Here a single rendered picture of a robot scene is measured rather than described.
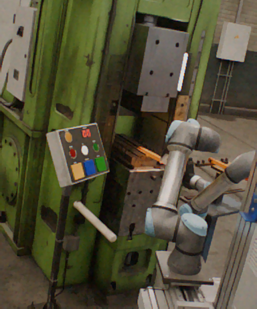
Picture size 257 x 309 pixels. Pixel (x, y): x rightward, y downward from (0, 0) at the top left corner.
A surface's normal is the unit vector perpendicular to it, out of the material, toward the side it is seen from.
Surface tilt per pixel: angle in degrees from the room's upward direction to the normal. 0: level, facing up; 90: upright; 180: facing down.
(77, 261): 90
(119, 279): 90
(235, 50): 90
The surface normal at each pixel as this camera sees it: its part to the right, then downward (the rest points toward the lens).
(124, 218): 0.53, 0.32
